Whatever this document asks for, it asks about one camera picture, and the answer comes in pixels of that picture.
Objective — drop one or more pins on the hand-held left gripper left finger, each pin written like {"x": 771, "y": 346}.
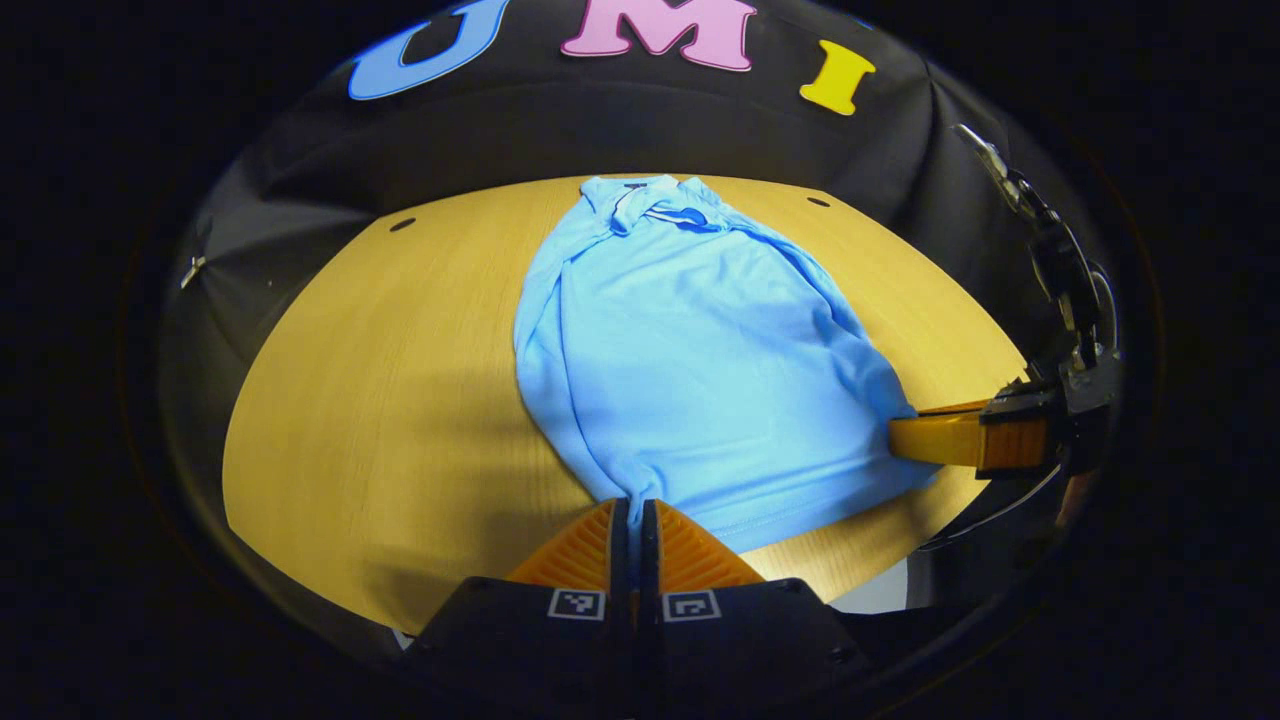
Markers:
{"x": 620, "y": 565}

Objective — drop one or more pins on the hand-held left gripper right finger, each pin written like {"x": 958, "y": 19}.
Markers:
{"x": 650, "y": 565}

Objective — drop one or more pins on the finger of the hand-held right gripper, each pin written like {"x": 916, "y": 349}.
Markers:
{"x": 940, "y": 438}

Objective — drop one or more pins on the light blue T-shirt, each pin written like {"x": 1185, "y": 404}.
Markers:
{"x": 690, "y": 360}

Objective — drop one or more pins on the black backdrop cloth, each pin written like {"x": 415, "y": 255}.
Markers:
{"x": 600, "y": 130}

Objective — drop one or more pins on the silver backdrop clip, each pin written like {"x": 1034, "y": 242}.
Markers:
{"x": 192, "y": 271}

